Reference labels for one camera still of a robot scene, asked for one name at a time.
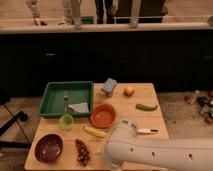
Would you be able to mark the green cucumber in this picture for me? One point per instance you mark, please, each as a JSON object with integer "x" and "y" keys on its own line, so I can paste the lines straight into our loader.
{"x": 146, "y": 108}

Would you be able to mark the orange bowl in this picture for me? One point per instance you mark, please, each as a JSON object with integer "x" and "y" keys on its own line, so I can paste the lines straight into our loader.
{"x": 103, "y": 116}

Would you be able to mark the black chair base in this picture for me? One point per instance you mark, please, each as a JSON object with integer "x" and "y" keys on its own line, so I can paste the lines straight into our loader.
{"x": 20, "y": 116}

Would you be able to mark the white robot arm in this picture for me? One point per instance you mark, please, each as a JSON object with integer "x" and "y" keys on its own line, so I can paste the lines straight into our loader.
{"x": 177, "y": 154}

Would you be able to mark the small green cup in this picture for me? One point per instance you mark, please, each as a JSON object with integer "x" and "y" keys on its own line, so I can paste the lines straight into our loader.
{"x": 66, "y": 122}

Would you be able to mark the dark red grape bunch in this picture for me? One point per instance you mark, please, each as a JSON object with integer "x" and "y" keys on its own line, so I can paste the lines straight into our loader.
{"x": 83, "y": 153}

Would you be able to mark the green plastic tray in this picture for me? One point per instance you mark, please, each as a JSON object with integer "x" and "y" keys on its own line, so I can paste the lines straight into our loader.
{"x": 52, "y": 103}

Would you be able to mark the dark red bowl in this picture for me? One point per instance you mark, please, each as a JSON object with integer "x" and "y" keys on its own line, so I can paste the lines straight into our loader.
{"x": 48, "y": 148}

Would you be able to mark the small fork in tray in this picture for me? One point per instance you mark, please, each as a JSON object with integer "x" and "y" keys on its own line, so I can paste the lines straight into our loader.
{"x": 66, "y": 96}

